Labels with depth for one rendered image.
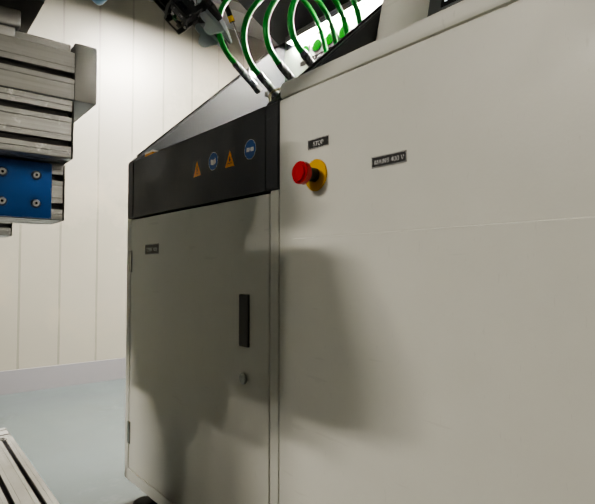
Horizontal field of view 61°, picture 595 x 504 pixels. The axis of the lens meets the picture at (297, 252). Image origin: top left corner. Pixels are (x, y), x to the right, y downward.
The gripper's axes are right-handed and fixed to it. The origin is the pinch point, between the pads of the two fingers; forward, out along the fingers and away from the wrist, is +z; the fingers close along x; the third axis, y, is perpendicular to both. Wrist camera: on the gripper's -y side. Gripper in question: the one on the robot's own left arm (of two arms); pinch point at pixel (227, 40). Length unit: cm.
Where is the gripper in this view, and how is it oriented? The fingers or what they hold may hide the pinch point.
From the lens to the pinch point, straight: 135.3
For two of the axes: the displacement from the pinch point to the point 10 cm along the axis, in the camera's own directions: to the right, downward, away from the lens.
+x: 4.5, -2.5, -8.6
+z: 6.9, 7.1, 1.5
